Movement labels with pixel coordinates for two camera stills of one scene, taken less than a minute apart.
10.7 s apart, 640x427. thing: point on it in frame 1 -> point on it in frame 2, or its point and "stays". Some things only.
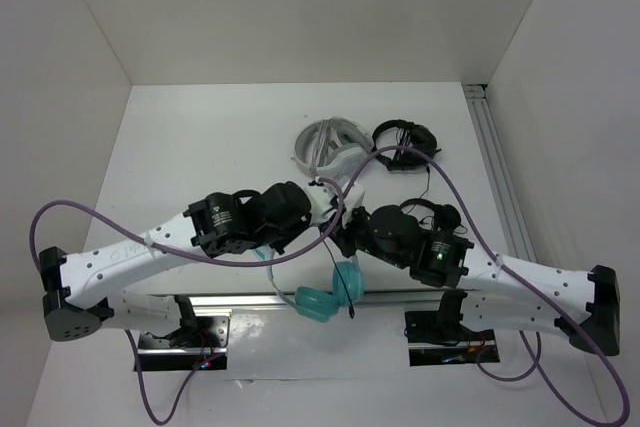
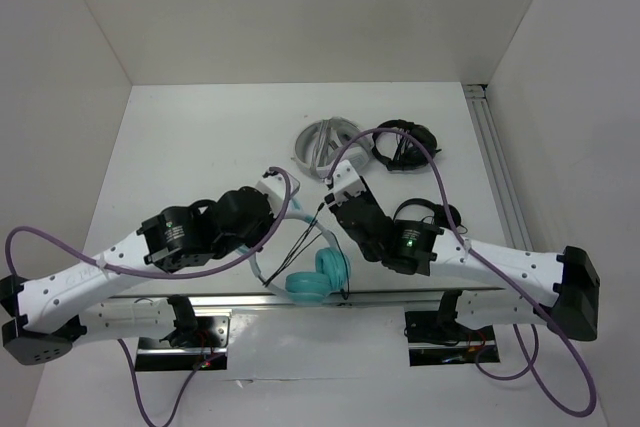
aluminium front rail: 271,300 stays
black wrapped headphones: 407,134 stays
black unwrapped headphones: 446,218 stays
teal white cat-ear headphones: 316,304 -> 332,273
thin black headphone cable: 351,312 -> 310,235
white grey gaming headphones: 331,147 stays
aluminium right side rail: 481,111 stays
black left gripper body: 278,238 -> 223,248
